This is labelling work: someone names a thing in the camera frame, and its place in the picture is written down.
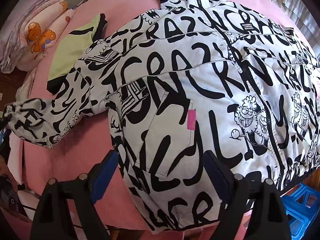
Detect black white graffiti jacket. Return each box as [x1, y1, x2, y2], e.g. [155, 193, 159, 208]
[4, 0, 319, 233]

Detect blue plastic stool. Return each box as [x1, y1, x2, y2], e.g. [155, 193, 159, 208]
[281, 183, 319, 239]

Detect pink bed sheet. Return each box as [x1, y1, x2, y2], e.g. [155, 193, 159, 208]
[7, 0, 311, 240]

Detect brown wooden headboard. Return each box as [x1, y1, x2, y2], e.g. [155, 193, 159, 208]
[0, 68, 27, 112]

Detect green black folded garment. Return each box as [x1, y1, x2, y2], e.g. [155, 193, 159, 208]
[47, 14, 107, 95]

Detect pink bear print quilt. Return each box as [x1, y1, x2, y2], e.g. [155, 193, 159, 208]
[1, 0, 75, 74]

